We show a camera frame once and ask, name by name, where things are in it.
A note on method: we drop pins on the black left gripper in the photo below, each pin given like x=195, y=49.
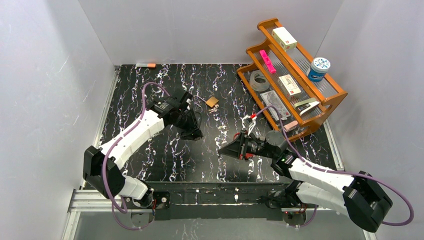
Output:
x=187, y=117

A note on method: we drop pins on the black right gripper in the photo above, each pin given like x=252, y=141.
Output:
x=243, y=146

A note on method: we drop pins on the silver brass-lock keys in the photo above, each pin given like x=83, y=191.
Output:
x=214, y=108

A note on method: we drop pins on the brass padlock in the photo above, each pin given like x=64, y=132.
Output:
x=212, y=102

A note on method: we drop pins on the black cable padlock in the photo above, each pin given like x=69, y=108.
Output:
x=197, y=119

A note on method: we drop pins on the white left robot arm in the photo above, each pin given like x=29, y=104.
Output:
x=102, y=165

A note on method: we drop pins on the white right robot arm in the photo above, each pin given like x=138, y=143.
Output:
x=357, y=197

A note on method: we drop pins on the small pink white eraser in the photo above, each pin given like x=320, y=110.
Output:
x=290, y=126

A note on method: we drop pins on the packaged blister card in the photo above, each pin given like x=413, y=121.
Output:
x=271, y=98

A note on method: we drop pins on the clear tape roll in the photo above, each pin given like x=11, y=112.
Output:
x=258, y=81

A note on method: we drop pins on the orange grey marker pen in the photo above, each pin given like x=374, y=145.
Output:
x=145, y=65

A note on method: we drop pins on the orange wooden shelf rack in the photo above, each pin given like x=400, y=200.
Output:
x=295, y=62

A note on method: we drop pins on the white red staple box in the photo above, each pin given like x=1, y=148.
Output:
x=289, y=86

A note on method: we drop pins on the pink highlighter marker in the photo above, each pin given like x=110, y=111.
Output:
x=267, y=61

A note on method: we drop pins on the blue white round jar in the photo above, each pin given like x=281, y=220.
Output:
x=318, y=69

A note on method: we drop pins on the white box top shelf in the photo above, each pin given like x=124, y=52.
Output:
x=284, y=39

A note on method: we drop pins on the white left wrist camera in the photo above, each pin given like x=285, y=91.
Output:
x=188, y=104

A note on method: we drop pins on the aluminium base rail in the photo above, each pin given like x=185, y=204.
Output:
x=204, y=211

